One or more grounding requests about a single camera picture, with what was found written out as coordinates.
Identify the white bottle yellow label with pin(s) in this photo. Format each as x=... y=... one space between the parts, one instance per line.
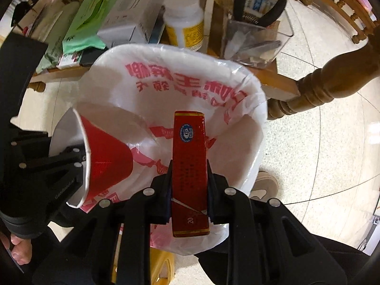
x=184 y=20

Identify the person's left hand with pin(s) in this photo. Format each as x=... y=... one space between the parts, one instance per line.
x=20 y=249

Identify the bin with white plastic bag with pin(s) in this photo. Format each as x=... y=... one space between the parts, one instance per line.
x=190 y=74

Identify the pale green printed packet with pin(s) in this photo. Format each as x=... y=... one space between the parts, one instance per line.
x=50 y=53

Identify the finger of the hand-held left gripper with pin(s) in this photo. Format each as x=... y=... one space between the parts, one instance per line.
x=59 y=161
x=63 y=188

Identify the small red and white box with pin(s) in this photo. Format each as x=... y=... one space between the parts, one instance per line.
x=69 y=59

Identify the wooden side table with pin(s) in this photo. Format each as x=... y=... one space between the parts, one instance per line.
x=320 y=86

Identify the beige shoe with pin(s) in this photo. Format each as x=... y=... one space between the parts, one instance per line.
x=265 y=184

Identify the yellow plastic stool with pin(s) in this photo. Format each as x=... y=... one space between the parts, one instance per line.
x=161 y=265

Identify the clear plastic container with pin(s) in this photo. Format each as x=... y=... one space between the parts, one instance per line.
x=255 y=44

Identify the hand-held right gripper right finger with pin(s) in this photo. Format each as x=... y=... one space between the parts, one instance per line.
x=209 y=197

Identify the wooden spindle chair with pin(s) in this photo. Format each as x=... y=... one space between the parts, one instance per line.
x=335 y=3

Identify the black elastic band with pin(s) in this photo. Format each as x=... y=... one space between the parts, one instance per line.
x=274 y=12

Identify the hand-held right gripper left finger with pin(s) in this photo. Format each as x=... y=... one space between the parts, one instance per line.
x=169 y=194

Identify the red paper cup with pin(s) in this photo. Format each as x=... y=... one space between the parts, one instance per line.
x=104 y=154

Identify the white carton box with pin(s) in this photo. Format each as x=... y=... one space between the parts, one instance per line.
x=133 y=14

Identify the red cigarette box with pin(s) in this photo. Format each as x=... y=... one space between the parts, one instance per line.
x=188 y=154

